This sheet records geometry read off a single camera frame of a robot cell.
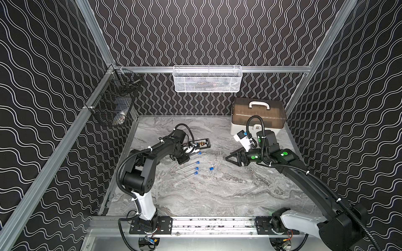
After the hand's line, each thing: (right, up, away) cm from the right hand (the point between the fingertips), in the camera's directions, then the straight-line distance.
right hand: (230, 155), depth 74 cm
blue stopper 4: (-16, -11, +19) cm, 27 cm away
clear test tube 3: (-24, -17, +15) cm, 33 cm away
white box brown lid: (+30, +23, +23) cm, 44 cm away
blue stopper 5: (-17, -13, +18) cm, 28 cm away
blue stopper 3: (-16, -7, +21) cm, 27 cm away
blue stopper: (-8, -11, +20) cm, 24 cm away
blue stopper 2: (-15, -2, +26) cm, 30 cm away
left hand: (-24, -3, +20) cm, 32 cm away
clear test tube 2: (-23, -13, +17) cm, 32 cm away
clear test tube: (-24, -11, +20) cm, 32 cm away
